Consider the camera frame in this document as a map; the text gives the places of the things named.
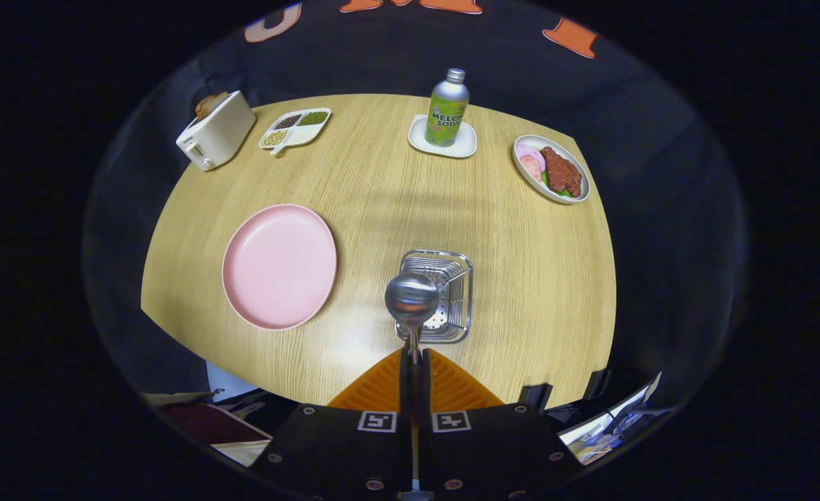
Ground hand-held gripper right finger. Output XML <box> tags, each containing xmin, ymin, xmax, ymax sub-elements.
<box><xmin>413</xmin><ymin>348</ymin><xmax>585</xmax><ymax>498</ymax></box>

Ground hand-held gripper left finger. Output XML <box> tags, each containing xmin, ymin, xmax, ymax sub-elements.
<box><xmin>251</xmin><ymin>348</ymin><xmax>414</xmax><ymax>496</ymax></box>

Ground wooden-handled metal spoon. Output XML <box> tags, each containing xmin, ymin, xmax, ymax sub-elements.
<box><xmin>384</xmin><ymin>272</ymin><xmax>441</xmax><ymax>365</ymax></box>

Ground beige zip pouch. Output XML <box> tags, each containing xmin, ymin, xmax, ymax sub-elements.
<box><xmin>212</xmin><ymin>438</ymin><xmax>271</xmax><ymax>467</ymax></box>

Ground white flat panel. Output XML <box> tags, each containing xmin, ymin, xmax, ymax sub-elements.
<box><xmin>560</xmin><ymin>372</ymin><xmax>663</xmax><ymax>466</ymax></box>

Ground white paper sheet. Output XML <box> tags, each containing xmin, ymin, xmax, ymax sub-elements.
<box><xmin>206</xmin><ymin>362</ymin><xmax>258</xmax><ymax>402</ymax></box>

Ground dark red bag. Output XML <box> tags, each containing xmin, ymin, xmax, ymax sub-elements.
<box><xmin>159</xmin><ymin>402</ymin><xmax>271</xmax><ymax>446</ymax></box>

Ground perforated steel basket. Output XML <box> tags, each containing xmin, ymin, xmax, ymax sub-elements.
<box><xmin>394</xmin><ymin>249</ymin><xmax>473</xmax><ymax>344</ymax></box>

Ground pink round plate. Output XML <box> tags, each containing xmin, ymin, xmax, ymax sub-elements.
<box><xmin>221</xmin><ymin>203</ymin><xmax>338</xmax><ymax>331</ymax></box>

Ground green lettuce leaf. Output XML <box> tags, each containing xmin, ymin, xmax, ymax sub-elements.
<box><xmin>541</xmin><ymin>170</ymin><xmax>571</xmax><ymax>198</ymax></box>

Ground white oval dish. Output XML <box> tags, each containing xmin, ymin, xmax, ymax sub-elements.
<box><xmin>512</xmin><ymin>134</ymin><xmax>591</xmax><ymax>205</ymax></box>

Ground red-brown meat piece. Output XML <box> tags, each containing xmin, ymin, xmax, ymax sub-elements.
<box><xmin>539</xmin><ymin>146</ymin><xmax>583</xmax><ymax>198</ymax></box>

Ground pink ham slices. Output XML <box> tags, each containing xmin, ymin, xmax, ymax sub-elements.
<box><xmin>514</xmin><ymin>144</ymin><xmax>546</xmax><ymax>183</ymax></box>

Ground white square coaster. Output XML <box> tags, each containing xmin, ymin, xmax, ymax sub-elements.
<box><xmin>408</xmin><ymin>114</ymin><xmax>478</xmax><ymax>159</ymax></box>

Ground white divided tray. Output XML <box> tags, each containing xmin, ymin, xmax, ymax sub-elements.
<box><xmin>258</xmin><ymin>107</ymin><xmax>332</xmax><ymax>155</ymax></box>

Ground white toaster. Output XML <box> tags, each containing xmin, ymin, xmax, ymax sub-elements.
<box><xmin>175</xmin><ymin>90</ymin><xmax>257</xmax><ymax>172</ymax></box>

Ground green soda bottle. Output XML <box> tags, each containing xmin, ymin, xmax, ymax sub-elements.
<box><xmin>424</xmin><ymin>67</ymin><xmax>471</xmax><ymax>148</ymax></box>

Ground brown toasted bread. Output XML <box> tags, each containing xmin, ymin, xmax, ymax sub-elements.
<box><xmin>195</xmin><ymin>91</ymin><xmax>230</xmax><ymax>120</ymax></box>

